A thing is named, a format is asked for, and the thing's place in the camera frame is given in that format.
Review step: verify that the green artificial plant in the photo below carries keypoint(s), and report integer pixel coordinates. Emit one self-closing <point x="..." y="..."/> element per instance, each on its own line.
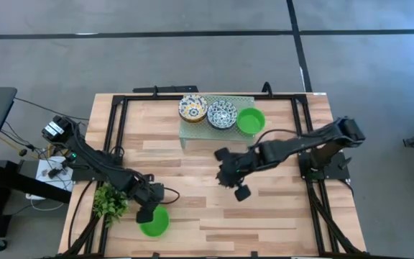
<point x="110" y="203"/>

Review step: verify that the black cart stand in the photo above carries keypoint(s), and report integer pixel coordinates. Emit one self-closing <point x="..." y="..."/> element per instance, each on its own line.
<point x="13" y="183"/>

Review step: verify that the pale green perforated metal shelf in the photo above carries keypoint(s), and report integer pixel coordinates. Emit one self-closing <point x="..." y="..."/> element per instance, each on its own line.
<point x="210" y="135"/>

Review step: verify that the yellow bowl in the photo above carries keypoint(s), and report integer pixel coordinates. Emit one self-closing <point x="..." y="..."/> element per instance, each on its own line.
<point x="193" y="107"/>

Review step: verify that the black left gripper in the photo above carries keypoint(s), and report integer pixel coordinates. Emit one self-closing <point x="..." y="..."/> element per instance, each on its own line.
<point x="149" y="196"/>

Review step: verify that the white power box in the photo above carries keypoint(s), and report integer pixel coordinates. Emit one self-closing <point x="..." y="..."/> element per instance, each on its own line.
<point x="49" y="176"/>

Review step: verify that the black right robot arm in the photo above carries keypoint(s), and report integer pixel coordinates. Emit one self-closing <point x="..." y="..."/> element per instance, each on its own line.
<point x="300" y="142"/>

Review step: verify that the plain green plastic bowl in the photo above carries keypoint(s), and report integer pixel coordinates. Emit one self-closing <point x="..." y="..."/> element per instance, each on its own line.
<point x="158" y="226"/>
<point x="251" y="121"/>

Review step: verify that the black aluminium table frame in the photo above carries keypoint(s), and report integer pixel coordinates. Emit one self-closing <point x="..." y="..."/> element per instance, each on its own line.
<point x="119" y="100"/>

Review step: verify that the black caster wheel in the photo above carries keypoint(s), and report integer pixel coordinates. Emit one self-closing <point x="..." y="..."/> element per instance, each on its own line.
<point x="0" y="244"/>

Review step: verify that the black bar behind table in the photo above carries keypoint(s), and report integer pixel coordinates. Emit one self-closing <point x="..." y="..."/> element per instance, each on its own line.
<point x="165" y="88"/>

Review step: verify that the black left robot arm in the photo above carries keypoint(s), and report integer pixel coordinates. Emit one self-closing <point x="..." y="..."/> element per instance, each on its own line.
<point x="95" y="162"/>

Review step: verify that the teal bowl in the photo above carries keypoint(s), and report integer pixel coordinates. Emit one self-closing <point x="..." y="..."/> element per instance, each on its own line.
<point x="222" y="114"/>

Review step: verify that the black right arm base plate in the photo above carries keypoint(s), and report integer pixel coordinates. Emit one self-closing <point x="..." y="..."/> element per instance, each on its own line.
<point x="332" y="169"/>

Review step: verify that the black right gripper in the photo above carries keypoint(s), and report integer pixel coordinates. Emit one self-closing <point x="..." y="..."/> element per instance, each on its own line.
<point x="234" y="171"/>

